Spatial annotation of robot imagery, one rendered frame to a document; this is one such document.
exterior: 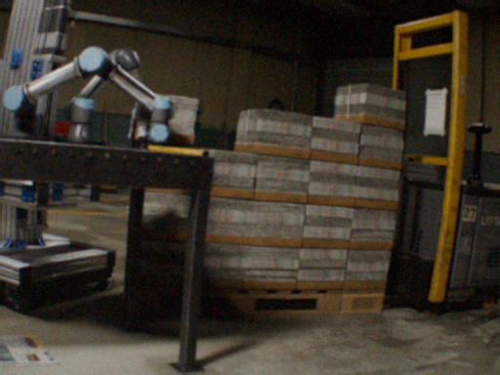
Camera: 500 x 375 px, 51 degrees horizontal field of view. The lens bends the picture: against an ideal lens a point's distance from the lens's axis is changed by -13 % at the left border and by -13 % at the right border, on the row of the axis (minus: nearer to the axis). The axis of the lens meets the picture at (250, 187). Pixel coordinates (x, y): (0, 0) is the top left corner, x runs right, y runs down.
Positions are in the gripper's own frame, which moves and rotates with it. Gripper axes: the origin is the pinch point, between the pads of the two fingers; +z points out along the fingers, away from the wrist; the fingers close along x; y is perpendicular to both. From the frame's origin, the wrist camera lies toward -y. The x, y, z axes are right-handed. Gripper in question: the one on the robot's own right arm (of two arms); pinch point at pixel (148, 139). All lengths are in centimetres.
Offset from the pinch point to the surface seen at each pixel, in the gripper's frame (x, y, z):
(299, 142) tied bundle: -77, 7, 5
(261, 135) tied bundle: -56, 8, 5
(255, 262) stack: -61, -56, 4
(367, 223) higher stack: -124, -32, 6
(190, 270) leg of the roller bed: -9, -45, -77
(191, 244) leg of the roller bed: -9, -36, -76
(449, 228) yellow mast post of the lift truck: -172, -30, -11
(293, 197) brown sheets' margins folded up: -77, -21, 5
